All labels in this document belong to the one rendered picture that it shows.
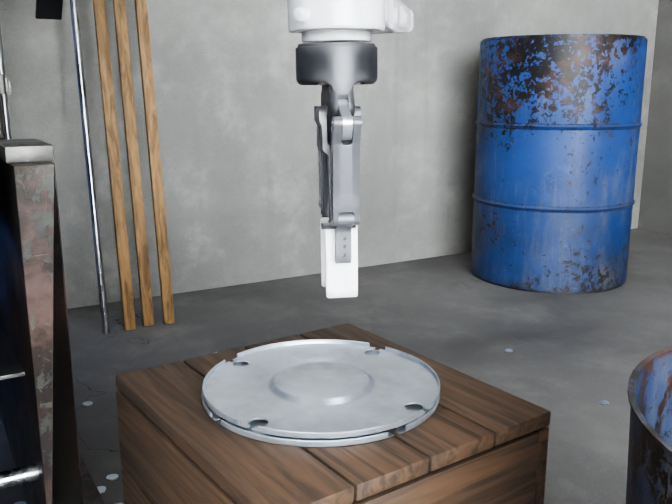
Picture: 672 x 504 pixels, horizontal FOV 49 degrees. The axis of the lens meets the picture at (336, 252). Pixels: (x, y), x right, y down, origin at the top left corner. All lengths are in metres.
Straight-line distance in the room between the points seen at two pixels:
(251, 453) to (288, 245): 2.05
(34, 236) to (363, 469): 0.53
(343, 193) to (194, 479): 0.35
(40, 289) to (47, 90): 1.49
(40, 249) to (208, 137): 1.64
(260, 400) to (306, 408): 0.06
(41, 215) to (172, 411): 0.32
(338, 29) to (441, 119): 2.46
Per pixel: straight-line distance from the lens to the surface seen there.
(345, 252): 0.68
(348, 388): 0.89
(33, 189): 1.02
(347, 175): 0.65
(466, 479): 0.84
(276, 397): 0.89
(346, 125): 0.64
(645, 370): 0.71
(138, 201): 2.29
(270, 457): 0.78
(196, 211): 2.63
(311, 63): 0.67
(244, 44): 2.67
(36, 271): 1.04
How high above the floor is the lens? 0.72
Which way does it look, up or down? 13 degrees down
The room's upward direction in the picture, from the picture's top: straight up
